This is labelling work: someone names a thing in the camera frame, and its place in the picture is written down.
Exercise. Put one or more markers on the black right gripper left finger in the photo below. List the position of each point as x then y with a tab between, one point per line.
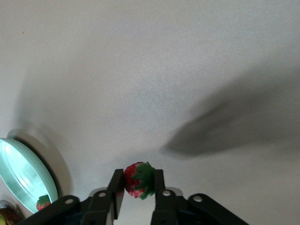
98	206

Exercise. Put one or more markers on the brown wicker basket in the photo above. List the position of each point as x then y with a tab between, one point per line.
10	216

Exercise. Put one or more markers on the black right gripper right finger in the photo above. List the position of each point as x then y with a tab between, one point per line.
164	206

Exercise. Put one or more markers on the red strawberry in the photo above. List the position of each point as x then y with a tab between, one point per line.
132	180
42	204

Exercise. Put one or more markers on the pale green round plate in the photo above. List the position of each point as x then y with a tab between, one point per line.
21	173

